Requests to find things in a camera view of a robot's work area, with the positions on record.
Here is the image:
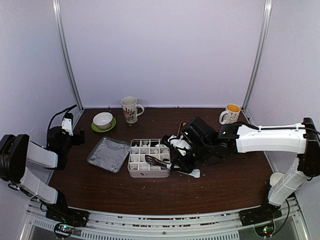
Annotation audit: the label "right aluminium frame post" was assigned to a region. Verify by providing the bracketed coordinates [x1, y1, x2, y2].
[242, 0, 273, 113]

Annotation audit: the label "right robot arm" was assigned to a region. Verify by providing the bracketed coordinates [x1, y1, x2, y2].
[161, 117, 320, 221]

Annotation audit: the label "white ceramic bowl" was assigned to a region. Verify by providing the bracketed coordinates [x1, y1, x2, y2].
[93, 112, 113, 130]

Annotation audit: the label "red chocolate tray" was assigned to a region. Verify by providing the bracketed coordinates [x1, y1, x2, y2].
[177, 121, 188, 136]

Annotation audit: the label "yellow inside floral mug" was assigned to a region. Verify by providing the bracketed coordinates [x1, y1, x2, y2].
[219, 103, 241, 125]

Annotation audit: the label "front aluminium rail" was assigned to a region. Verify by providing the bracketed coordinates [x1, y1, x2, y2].
[19, 194, 311, 240]

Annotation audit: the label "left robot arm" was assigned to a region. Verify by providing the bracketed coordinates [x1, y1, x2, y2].
[0, 108, 85, 222]

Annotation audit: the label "green saucer plate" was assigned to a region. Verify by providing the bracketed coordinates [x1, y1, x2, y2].
[91, 117, 117, 133]

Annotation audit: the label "bunny tin lid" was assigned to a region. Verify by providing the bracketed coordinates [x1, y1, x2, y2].
[87, 137, 131, 173]

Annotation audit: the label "aluminium frame post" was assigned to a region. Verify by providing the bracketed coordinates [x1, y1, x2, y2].
[242, 0, 273, 113]
[52, 0, 84, 112]

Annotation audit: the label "white handled tongs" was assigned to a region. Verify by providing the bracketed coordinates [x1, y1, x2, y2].
[145, 154, 201, 179]

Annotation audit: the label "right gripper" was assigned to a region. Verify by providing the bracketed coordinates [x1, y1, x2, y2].
[170, 140, 214, 175]

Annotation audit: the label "white cup near base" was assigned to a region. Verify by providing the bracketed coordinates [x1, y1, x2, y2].
[268, 172, 284, 188]

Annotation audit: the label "tin box with dividers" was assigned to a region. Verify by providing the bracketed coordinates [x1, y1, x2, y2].
[127, 138, 171, 178]

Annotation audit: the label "seashell coral mug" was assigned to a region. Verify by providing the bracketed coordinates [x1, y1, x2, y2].
[120, 96, 145, 124]

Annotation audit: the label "left aluminium frame post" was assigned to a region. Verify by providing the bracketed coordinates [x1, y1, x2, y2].
[52, 0, 84, 112]

